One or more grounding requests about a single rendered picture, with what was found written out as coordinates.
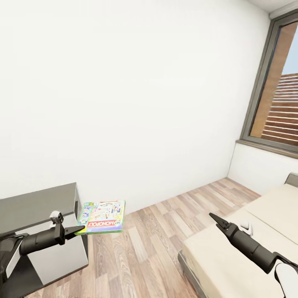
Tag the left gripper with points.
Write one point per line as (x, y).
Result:
(54, 236)

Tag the fixed window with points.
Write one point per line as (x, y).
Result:
(271, 122)

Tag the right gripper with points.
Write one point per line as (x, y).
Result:
(236, 237)

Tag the board game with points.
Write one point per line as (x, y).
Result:
(102, 217)

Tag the desk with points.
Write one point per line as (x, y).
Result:
(30, 213)

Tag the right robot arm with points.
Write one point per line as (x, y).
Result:
(286, 273)

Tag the bed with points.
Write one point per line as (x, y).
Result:
(219, 270)

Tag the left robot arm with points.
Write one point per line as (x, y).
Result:
(12, 247)

